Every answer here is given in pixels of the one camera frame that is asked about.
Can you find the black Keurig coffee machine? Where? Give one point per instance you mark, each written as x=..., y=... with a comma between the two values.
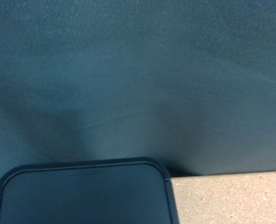
x=82, y=196

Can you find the dark grey backdrop board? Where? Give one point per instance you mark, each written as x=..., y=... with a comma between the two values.
x=144, y=62

